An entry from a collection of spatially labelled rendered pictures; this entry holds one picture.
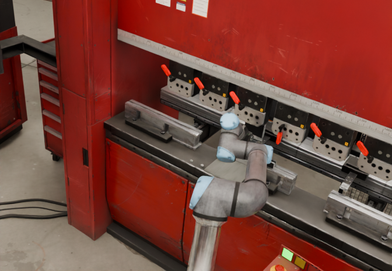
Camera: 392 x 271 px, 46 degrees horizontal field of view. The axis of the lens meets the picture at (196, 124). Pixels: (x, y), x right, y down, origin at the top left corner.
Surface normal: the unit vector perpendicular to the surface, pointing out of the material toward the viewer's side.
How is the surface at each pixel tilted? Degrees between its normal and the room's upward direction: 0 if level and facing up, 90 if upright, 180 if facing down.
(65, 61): 90
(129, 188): 90
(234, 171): 0
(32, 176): 0
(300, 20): 90
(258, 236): 90
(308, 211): 0
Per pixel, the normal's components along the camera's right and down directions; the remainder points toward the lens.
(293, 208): 0.09, -0.85
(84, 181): -0.57, 0.39
